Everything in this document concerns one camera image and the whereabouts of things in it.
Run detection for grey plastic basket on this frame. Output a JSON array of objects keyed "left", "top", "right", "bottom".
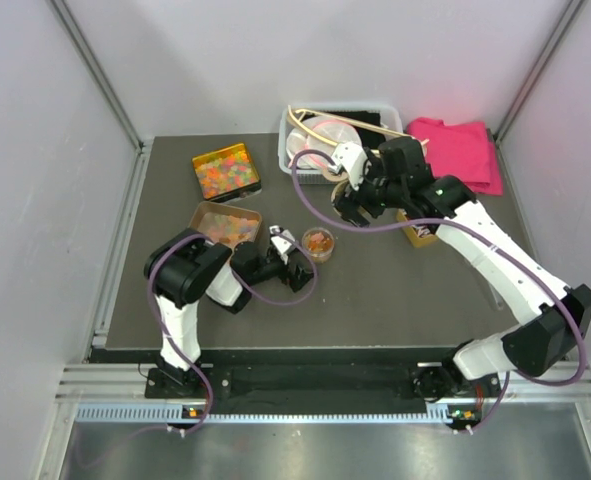
[{"left": 277, "top": 102, "right": 404, "bottom": 185}]

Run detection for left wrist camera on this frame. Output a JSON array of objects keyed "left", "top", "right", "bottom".
[{"left": 269, "top": 225, "right": 296, "bottom": 265}]

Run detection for purple cable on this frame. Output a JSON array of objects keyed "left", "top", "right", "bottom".
[
  {"left": 291, "top": 148, "right": 589, "bottom": 434},
  {"left": 72, "top": 232, "right": 320, "bottom": 466}
]

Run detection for gold tin pastel gummies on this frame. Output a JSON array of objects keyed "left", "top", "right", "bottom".
[{"left": 188, "top": 201, "right": 263, "bottom": 250}]

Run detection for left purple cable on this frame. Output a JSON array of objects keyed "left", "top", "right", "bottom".
[{"left": 72, "top": 232, "right": 320, "bottom": 466}]

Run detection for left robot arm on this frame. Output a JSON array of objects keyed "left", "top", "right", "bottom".
[{"left": 144, "top": 226, "right": 318, "bottom": 399}]

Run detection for wooden clothes hanger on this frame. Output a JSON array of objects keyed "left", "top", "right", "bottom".
[{"left": 285, "top": 104, "right": 430, "bottom": 183}]

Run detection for pink cloth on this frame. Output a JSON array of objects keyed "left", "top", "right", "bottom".
[{"left": 407, "top": 117, "right": 504, "bottom": 196}]

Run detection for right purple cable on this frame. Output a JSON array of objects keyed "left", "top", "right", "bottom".
[{"left": 291, "top": 148, "right": 589, "bottom": 434}]

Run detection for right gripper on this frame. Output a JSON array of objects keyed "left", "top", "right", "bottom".
[{"left": 333, "top": 153, "right": 407, "bottom": 232}]

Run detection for gold tin colourful gummies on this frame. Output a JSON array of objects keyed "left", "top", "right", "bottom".
[{"left": 191, "top": 143, "right": 262, "bottom": 203}]

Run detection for white round lid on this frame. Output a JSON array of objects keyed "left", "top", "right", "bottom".
[{"left": 331, "top": 180, "right": 354, "bottom": 216}]

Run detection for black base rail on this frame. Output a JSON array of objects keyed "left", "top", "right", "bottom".
[{"left": 144, "top": 347, "right": 500, "bottom": 415}]

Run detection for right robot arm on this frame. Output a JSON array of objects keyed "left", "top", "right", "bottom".
[{"left": 330, "top": 136, "right": 591, "bottom": 396}]

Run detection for round white mesh bag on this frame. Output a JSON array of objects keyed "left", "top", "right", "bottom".
[{"left": 286, "top": 116, "right": 362, "bottom": 167}]

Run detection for gold tin wrapped candies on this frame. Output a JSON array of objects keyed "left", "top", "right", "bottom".
[{"left": 402, "top": 226, "right": 438, "bottom": 248}]

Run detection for clear round container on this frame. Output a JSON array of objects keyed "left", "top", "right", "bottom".
[{"left": 301, "top": 227, "right": 335, "bottom": 263}]

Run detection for black cloth in basket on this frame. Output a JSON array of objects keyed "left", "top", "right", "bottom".
[{"left": 330, "top": 110, "right": 389, "bottom": 149}]

